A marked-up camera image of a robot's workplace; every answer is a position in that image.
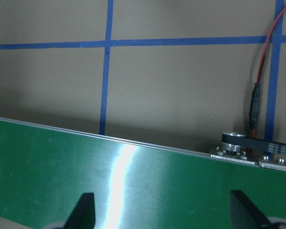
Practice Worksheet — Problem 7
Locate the green belt conveyor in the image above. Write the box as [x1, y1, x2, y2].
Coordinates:
[0, 115, 286, 229]

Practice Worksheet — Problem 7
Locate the red and black motor wire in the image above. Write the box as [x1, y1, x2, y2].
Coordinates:
[248, 0, 286, 144]

